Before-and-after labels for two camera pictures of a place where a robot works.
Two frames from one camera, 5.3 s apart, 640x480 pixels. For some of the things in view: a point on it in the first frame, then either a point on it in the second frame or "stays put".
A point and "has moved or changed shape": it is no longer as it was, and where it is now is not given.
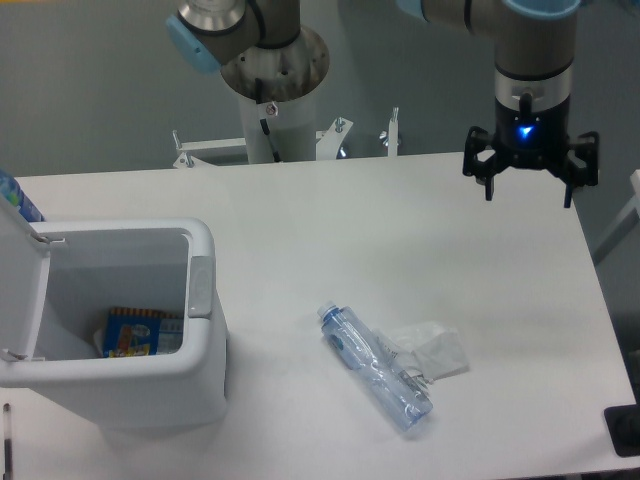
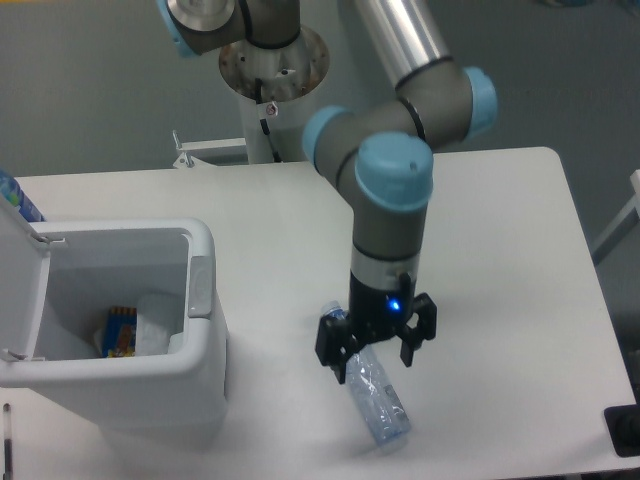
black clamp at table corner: x=623 y=425 stays put
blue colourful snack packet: x=138 y=332 stays put
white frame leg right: x=629 y=220 stays put
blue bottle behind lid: x=11 y=190 stays put
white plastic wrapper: x=434 y=350 -> x=158 y=316
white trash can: x=116 y=318 stays put
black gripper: x=531 y=139 -> x=373 y=312
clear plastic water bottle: x=368 y=356 has moved or changed shape
